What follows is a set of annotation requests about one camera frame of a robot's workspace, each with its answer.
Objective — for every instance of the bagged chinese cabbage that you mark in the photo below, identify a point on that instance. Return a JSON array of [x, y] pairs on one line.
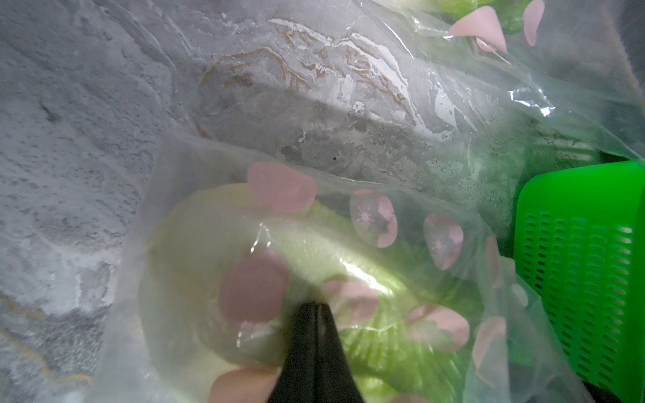
[[572, 65], [515, 356]]

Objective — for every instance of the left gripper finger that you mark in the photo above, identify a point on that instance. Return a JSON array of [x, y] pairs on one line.
[[315, 369]]

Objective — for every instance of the green plastic basket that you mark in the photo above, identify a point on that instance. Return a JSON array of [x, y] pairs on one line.
[[579, 243]]

